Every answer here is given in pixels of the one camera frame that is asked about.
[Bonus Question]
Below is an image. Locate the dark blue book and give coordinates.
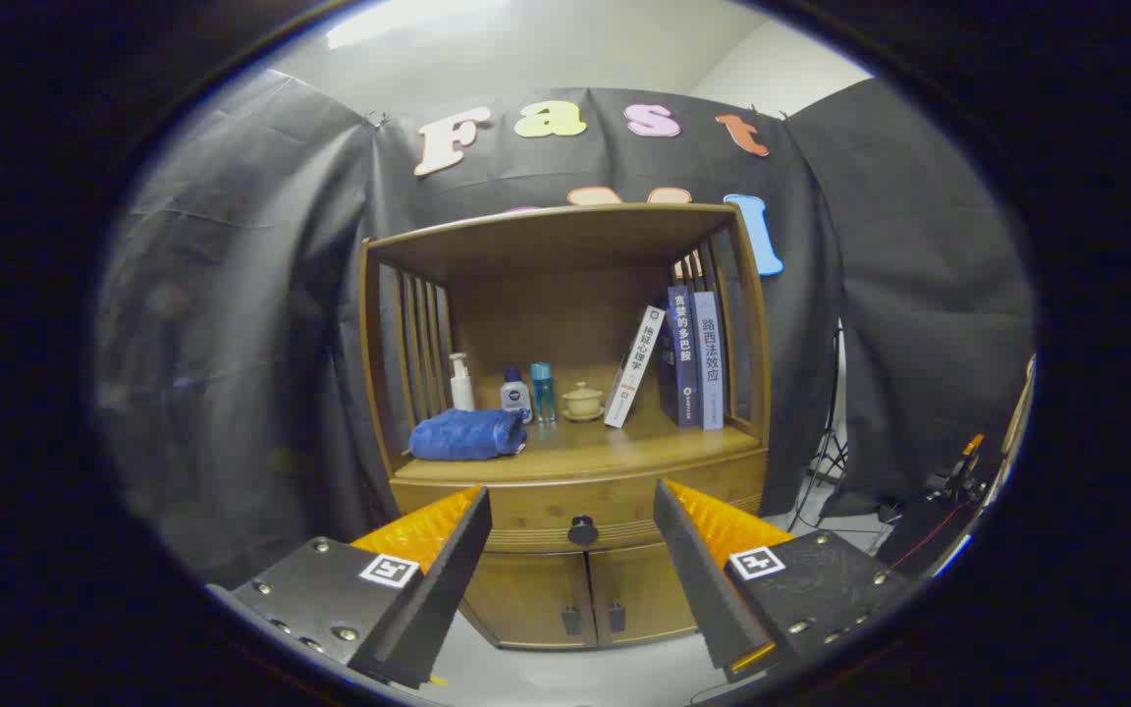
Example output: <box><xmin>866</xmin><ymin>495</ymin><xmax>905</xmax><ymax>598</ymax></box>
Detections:
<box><xmin>657</xmin><ymin>285</ymin><xmax>702</xmax><ymax>428</ymax></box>

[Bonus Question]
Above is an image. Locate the wooden drawer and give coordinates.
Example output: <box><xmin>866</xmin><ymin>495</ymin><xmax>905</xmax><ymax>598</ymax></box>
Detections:
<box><xmin>397</xmin><ymin>450</ymin><xmax>771</xmax><ymax>554</ymax></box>

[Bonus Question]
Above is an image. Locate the pale wooden board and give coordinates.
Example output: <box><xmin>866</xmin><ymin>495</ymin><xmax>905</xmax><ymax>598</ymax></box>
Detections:
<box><xmin>1002</xmin><ymin>353</ymin><xmax>1036</xmax><ymax>462</ymax></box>

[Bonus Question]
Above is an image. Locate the blue folded towel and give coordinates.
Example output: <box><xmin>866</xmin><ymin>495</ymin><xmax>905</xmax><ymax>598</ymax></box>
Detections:
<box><xmin>408</xmin><ymin>408</ymin><xmax>529</xmax><ymax>462</ymax></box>

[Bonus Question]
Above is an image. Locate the pale lavender book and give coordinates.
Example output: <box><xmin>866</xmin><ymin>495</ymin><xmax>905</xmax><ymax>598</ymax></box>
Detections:
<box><xmin>691</xmin><ymin>291</ymin><xmax>726</xmax><ymax>431</ymax></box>

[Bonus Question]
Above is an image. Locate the beige lidded teacup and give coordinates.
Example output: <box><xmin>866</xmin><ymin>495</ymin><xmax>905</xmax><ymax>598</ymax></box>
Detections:
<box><xmin>562</xmin><ymin>381</ymin><xmax>606</xmax><ymax>423</ymax></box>

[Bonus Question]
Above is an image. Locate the clear blue bottle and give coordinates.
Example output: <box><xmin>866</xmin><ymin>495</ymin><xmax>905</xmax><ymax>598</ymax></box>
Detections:
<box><xmin>530</xmin><ymin>362</ymin><xmax>558</xmax><ymax>424</ymax></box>

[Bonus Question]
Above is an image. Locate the white book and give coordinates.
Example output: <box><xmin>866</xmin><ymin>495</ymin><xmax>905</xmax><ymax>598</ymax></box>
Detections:
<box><xmin>604</xmin><ymin>305</ymin><xmax>667</xmax><ymax>429</ymax></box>

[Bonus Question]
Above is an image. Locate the black backdrop cloth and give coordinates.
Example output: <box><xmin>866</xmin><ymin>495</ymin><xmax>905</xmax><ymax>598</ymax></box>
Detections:
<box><xmin>94</xmin><ymin>69</ymin><xmax>1036</xmax><ymax>590</ymax></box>

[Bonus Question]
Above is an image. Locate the white bottle with blue cap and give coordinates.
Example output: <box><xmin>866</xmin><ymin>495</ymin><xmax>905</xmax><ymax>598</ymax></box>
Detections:
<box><xmin>500</xmin><ymin>368</ymin><xmax>533</xmax><ymax>423</ymax></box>

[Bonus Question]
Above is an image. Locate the wooden countertop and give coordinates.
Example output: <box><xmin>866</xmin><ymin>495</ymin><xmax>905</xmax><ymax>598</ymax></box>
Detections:
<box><xmin>392</xmin><ymin>412</ymin><xmax>763</xmax><ymax>484</ymax></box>

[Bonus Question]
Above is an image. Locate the black equipment with orange part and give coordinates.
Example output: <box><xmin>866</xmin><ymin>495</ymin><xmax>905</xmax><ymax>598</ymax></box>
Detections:
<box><xmin>875</xmin><ymin>432</ymin><xmax>994</xmax><ymax>580</ymax></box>

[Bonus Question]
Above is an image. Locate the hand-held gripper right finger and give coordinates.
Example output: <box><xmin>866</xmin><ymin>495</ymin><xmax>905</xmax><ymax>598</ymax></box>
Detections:
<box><xmin>653</xmin><ymin>478</ymin><xmax>910</xmax><ymax>683</ymax></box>

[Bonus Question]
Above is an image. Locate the wooden cabinet door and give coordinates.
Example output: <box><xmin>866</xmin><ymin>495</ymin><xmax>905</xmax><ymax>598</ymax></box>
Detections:
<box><xmin>462</xmin><ymin>552</ymin><xmax>598</xmax><ymax>649</ymax></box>
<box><xmin>585</xmin><ymin>543</ymin><xmax>699</xmax><ymax>646</ymax></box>

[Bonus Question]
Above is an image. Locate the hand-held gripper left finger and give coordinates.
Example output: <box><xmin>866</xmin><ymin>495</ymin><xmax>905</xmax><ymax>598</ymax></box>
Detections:
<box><xmin>207</xmin><ymin>486</ymin><xmax>493</xmax><ymax>690</ymax></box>

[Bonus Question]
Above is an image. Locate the wooden cabinet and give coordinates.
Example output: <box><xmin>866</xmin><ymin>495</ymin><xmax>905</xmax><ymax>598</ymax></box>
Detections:
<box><xmin>359</xmin><ymin>203</ymin><xmax>773</xmax><ymax>651</ymax></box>

